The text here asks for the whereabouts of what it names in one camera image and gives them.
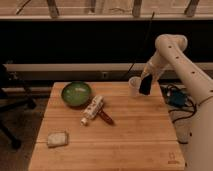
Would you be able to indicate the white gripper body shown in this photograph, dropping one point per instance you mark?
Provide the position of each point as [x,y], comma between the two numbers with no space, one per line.
[152,69]

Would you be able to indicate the black rectangular eraser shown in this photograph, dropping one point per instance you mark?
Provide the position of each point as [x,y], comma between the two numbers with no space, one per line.
[145,86]

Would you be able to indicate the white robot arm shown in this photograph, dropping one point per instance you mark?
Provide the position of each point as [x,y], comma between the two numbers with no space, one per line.
[169,50]

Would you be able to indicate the black leaning rod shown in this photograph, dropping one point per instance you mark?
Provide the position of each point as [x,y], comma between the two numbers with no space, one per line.
[142,47]

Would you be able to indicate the blue box on floor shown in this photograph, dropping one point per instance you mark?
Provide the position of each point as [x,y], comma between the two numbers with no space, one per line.
[177,99]

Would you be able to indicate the white patterned tube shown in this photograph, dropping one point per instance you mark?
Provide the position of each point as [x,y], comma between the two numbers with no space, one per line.
[92,109]

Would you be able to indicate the dark red pen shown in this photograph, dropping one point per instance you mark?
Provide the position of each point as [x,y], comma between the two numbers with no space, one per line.
[106,118]

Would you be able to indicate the green bowl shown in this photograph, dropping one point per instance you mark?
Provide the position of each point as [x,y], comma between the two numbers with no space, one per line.
[76,93]

